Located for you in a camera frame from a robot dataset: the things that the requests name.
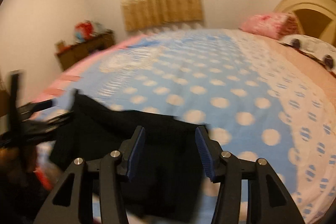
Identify black trousers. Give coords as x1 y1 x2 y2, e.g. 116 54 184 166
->
50 91 203 222

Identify person's left hand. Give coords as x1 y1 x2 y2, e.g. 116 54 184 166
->
1 146 37 180

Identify red gift bag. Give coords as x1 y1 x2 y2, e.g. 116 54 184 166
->
75 20 93 43

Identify colourful patterned bedspread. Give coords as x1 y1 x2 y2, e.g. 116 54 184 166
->
38 30 335 223

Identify dark wooden desk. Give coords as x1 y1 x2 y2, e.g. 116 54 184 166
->
55 31 116 71

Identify white patterned pillow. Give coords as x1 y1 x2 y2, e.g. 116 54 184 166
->
278 34 335 74

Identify pink floral folded blanket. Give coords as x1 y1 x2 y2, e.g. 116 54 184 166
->
239 12 299 40

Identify cream wooden headboard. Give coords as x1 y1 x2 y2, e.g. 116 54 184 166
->
274 0 335 46

